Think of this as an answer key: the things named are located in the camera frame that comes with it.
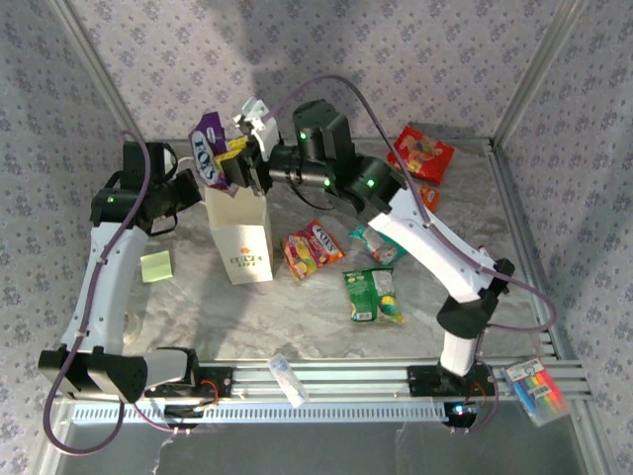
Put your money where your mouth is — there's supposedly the black circuit board with light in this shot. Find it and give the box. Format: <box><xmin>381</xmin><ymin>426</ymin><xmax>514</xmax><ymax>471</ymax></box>
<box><xmin>441</xmin><ymin>400</ymin><xmax>481</xmax><ymax>428</ymax></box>

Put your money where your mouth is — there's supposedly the white slotted cable duct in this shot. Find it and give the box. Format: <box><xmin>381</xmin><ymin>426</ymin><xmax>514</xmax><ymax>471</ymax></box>
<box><xmin>71</xmin><ymin>399</ymin><xmax>446</xmax><ymax>425</ymax></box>

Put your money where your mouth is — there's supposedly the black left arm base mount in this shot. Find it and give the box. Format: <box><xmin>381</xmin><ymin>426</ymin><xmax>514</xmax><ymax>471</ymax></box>
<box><xmin>190</xmin><ymin>363</ymin><xmax>233</xmax><ymax>398</ymax></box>

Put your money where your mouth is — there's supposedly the teal snack packet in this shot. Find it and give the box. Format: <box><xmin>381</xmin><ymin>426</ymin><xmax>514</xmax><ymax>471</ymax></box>
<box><xmin>348</xmin><ymin>225</ymin><xmax>409</xmax><ymax>266</ymax></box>

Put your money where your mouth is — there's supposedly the red snack bag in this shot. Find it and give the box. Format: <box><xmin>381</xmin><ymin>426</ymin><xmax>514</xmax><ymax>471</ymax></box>
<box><xmin>386</xmin><ymin>125</ymin><xmax>456</xmax><ymax>187</ymax></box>

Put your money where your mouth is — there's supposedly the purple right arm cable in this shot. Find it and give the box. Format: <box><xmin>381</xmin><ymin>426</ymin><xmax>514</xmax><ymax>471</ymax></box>
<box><xmin>266</xmin><ymin>73</ymin><xmax>558</xmax><ymax>435</ymax></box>

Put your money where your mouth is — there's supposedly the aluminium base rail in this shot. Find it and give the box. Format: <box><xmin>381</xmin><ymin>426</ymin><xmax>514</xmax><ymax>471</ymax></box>
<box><xmin>53</xmin><ymin>358</ymin><xmax>593</xmax><ymax>402</ymax></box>

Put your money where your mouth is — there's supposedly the orange Fox's candy packet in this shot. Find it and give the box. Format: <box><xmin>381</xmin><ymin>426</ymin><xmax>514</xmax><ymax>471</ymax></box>
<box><xmin>417</xmin><ymin>185</ymin><xmax>441</xmax><ymax>213</ymax></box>

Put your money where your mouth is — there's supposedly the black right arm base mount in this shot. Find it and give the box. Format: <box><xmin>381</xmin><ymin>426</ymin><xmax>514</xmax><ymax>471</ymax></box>
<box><xmin>406</xmin><ymin>363</ymin><xmax>496</xmax><ymax>398</ymax></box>

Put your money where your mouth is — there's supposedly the coloured marker pack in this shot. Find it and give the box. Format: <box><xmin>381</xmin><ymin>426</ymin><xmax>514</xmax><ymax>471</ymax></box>
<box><xmin>498</xmin><ymin>355</ymin><xmax>571</xmax><ymax>428</ymax></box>

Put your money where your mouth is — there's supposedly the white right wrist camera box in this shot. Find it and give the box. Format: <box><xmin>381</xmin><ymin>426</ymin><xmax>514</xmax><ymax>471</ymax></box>
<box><xmin>230</xmin><ymin>96</ymin><xmax>281</xmax><ymax>160</ymax></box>

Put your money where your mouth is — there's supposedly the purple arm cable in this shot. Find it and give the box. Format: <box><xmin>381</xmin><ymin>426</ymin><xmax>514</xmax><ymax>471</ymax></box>
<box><xmin>42</xmin><ymin>129</ymin><xmax>152</xmax><ymax>456</ymax></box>
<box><xmin>266</xmin><ymin>73</ymin><xmax>558</xmax><ymax>435</ymax></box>

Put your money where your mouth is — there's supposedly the fruit picture Fox's candy packet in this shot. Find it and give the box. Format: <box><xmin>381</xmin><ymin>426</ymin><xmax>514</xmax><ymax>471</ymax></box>
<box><xmin>280</xmin><ymin>219</ymin><xmax>346</xmax><ymax>284</ymax></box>

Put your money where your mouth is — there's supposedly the purple Fox's candy packet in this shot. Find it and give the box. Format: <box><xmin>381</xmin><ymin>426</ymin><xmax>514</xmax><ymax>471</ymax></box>
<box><xmin>189</xmin><ymin>111</ymin><xmax>233</xmax><ymax>192</ymax></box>

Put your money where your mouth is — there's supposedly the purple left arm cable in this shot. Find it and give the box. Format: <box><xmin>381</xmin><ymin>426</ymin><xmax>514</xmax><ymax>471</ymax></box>
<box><xmin>42</xmin><ymin>129</ymin><xmax>152</xmax><ymax>456</ymax></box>

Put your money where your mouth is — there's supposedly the white paper bag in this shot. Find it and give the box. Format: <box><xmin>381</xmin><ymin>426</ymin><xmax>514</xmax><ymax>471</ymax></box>
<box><xmin>203</xmin><ymin>185</ymin><xmax>275</xmax><ymax>287</ymax></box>

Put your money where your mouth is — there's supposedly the aluminium side rail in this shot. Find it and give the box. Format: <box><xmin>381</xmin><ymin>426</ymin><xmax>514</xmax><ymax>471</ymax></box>
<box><xmin>488</xmin><ymin>138</ymin><xmax>612</xmax><ymax>475</ymax></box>

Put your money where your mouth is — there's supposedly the clear plastic packet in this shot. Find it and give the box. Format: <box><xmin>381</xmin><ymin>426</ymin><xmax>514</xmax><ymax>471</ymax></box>
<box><xmin>267</xmin><ymin>353</ymin><xmax>311</xmax><ymax>410</ymax></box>

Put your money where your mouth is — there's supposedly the aluminium frame post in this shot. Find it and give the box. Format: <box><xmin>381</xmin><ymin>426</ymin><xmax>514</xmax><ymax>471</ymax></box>
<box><xmin>492</xmin><ymin>0</ymin><xmax>590</xmax><ymax>143</ymax></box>

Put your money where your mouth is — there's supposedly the green sticky note pad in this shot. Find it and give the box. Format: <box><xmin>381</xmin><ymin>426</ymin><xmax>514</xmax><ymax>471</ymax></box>
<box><xmin>139</xmin><ymin>250</ymin><xmax>175</xmax><ymax>284</ymax></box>

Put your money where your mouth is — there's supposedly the clear tape roll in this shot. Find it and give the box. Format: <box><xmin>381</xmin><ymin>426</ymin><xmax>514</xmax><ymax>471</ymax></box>
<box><xmin>123</xmin><ymin>310</ymin><xmax>144</xmax><ymax>347</ymax></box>

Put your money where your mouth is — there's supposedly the green snack bag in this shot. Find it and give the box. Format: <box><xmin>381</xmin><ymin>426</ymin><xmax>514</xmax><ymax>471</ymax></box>
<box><xmin>341</xmin><ymin>266</ymin><xmax>406</xmax><ymax>326</ymax></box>

